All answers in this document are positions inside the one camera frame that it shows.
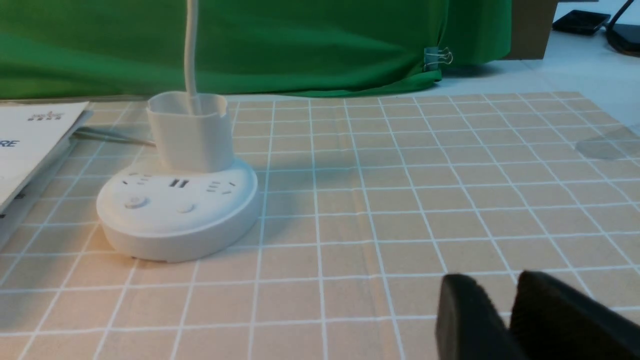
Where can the middle white book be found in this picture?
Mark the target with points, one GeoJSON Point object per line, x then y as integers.
{"type": "Point", "coordinates": [16, 211]}

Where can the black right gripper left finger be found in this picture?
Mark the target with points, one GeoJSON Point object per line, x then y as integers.
{"type": "Point", "coordinates": [468, 326]}

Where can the white Nanoradar product brochure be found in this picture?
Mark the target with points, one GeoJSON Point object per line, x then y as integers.
{"type": "Point", "coordinates": [28, 134]}

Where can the beige checkered tablecloth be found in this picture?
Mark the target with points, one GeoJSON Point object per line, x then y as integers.
{"type": "Point", "coordinates": [369, 202]}

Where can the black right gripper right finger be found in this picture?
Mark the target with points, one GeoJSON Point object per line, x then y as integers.
{"type": "Point", "coordinates": [550, 320]}

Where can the black device on table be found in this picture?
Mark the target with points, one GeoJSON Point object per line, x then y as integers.
{"type": "Point", "coordinates": [580, 22]}

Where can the green backdrop cloth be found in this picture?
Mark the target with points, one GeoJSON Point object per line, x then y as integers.
{"type": "Point", "coordinates": [308, 48]}

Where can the brown cardboard box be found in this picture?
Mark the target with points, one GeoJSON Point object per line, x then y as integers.
{"type": "Point", "coordinates": [531, 25]}

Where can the silver binder clip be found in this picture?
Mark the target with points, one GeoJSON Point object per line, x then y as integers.
{"type": "Point", "coordinates": [433, 57]}

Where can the white desk lamp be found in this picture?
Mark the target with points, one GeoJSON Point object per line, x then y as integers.
{"type": "Point", "coordinates": [197, 197]}

